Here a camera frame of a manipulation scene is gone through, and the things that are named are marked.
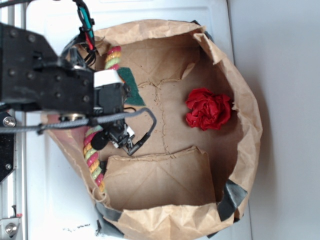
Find aluminium frame rail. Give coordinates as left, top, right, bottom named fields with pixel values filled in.
left=0, top=3, right=28, bottom=240

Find multicolored twisted rope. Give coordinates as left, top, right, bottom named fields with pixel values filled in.
left=82, top=45, right=122, bottom=194

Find crumpled red paper ball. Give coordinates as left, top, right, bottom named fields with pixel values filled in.
left=185, top=88, right=232, bottom=131

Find green yellow sponge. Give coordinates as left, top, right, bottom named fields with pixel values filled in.
left=117, top=67, right=146, bottom=107

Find brown paper bag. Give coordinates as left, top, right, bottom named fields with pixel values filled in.
left=49, top=19, right=263, bottom=240

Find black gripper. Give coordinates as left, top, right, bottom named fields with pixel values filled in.
left=0, top=24, right=130, bottom=117

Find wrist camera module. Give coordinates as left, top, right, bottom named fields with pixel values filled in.
left=91, top=119, right=135, bottom=153

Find red wire bundle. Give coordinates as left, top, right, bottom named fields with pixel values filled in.
left=72, top=0, right=98, bottom=68

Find grey braided cable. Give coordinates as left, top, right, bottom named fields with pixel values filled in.
left=0, top=107, right=158, bottom=156

